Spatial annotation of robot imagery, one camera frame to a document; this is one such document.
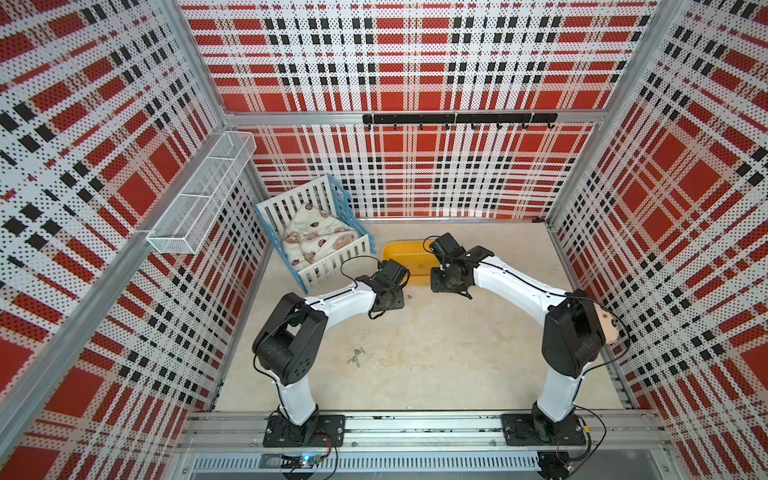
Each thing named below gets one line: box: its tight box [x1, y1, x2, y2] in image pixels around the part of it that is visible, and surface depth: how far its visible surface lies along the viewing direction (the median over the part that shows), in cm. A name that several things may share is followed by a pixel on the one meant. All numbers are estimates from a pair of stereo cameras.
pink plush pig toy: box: [593, 302, 620, 344], surface depth 86 cm
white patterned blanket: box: [282, 203, 360, 271], surface depth 110 cm
